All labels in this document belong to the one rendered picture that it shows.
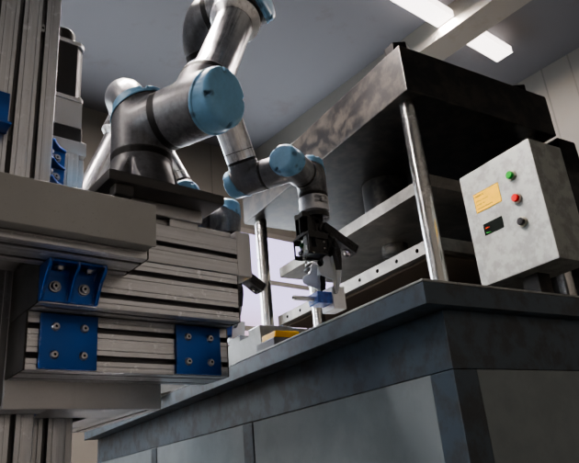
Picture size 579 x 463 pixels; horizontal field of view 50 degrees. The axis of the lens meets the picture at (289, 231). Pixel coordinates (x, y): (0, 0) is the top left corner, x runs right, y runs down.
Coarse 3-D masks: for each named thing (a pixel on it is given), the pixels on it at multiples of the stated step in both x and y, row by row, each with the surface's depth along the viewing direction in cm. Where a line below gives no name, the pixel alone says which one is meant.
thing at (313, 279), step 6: (312, 264) 152; (312, 270) 151; (306, 276) 150; (312, 276) 151; (318, 276) 152; (306, 282) 150; (312, 282) 151; (318, 282) 151; (324, 282) 151; (318, 288) 151; (324, 288) 151
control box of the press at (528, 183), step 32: (512, 160) 197; (544, 160) 193; (480, 192) 207; (512, 192) 196; (544, 192) 187; (480, 224) 206; (512, 224) 194; (544, 224) 184; (576, 224) 189; (480, 256) 204; (512, 256) 193; (544, 256) 183; (576, 256) 183; (544, 288) 189
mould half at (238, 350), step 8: (256, 328) 148; (264, 328) 147; (272, 328) 148; (280, 328) 149; (288, 328) 150; (296, 328) 151; (256, 336) 147; (232, 344) 158; (240, 344) 154; (248, 344) 150; (232, 352) 157; (240, 352) 153; (248, 352) 150; (232, 360) 157
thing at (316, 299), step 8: (328, 288) 147; (296, 296) 142; (304, 296) 143; (312, 296) 145; (320, 296) 144; (328, 296) 145; (336, 296) 146; (344, 296) 147; (312, 304) 145; (320, 304) 145; (328, 304) 145; (336, 304) 145; (344, 304) 146; (328, 312) 147; (336, 312) 148
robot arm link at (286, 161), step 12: (288, 144) 146; (276, 156) 146; (288, 156) 144; (300, 156) 146; (264, 168) 149; (276, 168) 146; (288, 168) 144; (300, 168) 146; (312, 168) 151; (264, 180) 150; (276, 180) 149; (288, 180) 149; (300, 180) 150
